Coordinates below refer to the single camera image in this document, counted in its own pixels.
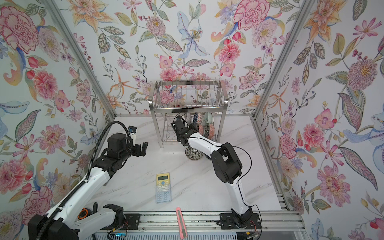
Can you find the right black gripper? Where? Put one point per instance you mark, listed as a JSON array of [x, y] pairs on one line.
[[193, 127]]

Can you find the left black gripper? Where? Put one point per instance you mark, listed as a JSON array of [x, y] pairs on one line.
[[138, 151]]

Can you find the purple striped bowl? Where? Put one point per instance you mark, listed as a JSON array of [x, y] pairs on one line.
[[188, 118]]

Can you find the blue patterned ceramic bowl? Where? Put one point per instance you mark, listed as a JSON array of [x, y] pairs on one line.
[[198, 118]]

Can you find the black white floral bowl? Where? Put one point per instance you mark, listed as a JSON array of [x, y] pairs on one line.
[[193, 154], [201, 130], [209, 132]]

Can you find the pale green ceramic bowl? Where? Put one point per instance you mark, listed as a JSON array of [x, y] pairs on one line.
[[208, 119]]

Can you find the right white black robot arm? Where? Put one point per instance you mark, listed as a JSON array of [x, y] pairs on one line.
[[226, 164]]

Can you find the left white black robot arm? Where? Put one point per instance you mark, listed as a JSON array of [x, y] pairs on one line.
[[41, 226]]

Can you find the steel two-tier dish rack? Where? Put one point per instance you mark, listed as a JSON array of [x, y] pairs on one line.
[[170, 99]]

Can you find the yellow blue calculator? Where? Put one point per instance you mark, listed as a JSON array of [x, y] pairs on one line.
[[163, 188]]

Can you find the orange black tape measure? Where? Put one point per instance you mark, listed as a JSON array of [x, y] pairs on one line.
[[83, 214]]

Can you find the pink utility knife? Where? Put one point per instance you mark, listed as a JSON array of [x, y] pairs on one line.
[[182, 227]]

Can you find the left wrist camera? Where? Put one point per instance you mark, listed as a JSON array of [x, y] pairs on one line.
[[133, 133]]

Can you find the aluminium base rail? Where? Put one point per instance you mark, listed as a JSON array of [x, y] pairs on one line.
[[106, 219]]

